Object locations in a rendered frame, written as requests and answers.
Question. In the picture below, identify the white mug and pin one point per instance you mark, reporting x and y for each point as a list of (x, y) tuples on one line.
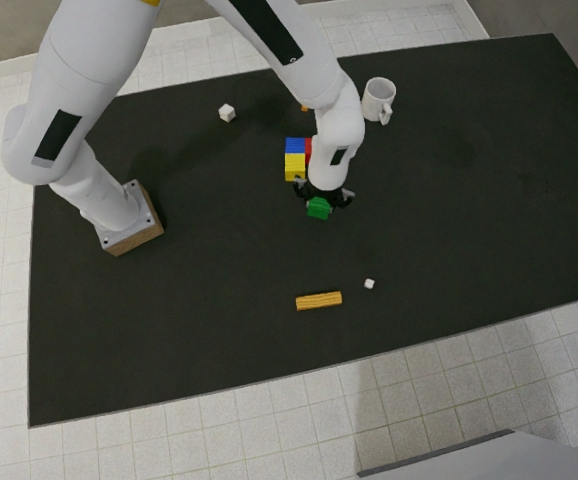
[(374, 110)]

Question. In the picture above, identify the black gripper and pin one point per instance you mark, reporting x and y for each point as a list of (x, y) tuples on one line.
[(330, 195)]

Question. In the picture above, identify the green cube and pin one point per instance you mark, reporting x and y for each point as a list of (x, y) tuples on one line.
[(318, 207)]

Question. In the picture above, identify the blue cube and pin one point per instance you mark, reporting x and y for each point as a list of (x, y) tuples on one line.
[(295, 146)]

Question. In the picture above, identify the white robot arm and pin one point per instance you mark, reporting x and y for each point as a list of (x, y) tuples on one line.
[(90, 50)]

